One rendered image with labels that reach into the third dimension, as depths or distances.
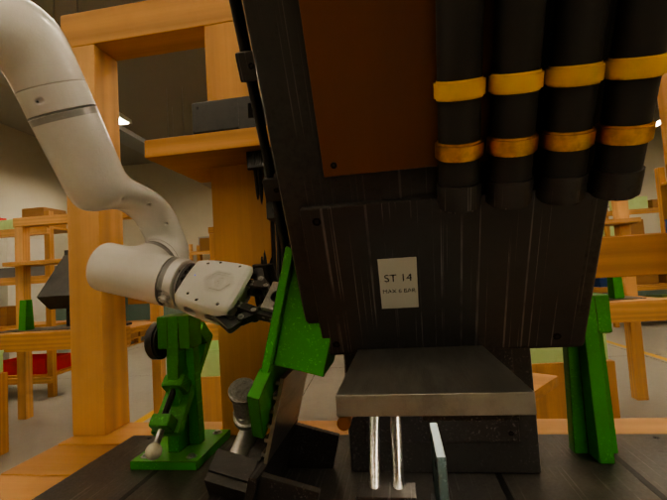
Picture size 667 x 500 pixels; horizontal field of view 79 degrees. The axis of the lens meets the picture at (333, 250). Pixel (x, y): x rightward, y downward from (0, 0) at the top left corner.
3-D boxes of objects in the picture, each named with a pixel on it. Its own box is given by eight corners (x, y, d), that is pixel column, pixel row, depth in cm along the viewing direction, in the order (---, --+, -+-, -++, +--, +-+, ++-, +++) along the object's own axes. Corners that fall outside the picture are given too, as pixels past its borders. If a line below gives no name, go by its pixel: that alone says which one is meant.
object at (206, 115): (257, 125, 87) (255, 93, 88) (192, 133, 90) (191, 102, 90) (267, 136, 94) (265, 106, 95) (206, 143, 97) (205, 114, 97)
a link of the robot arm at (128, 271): (189, 287, 74) (158, 315, 66) (124, 272, 76) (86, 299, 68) (186, 246, 70) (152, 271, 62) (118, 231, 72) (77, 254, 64)
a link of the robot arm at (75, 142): (97, 109, 70) (166, 265, 82) (12, 124, 56) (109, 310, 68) (139, 97, 67) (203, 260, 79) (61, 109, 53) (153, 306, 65)
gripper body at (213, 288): (159, 292, 61) (228, 308, 59) (193, 247, 69) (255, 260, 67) (171, 321, 66) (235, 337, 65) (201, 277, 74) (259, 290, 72)
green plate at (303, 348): (314, 418, 52) (345, 258, 53) (253, 402, 54) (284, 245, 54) (328, 391, 64) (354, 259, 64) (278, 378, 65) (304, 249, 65)
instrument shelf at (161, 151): (607, 105, 72) (605, 82, 73) (144, 158, 86) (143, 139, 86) (554, 147, 97) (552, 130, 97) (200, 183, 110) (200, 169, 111)
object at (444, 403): (538, 431, 32) (535, 391, 32) (335, 432, 34) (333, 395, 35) (461, 342, 70) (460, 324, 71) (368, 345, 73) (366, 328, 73)
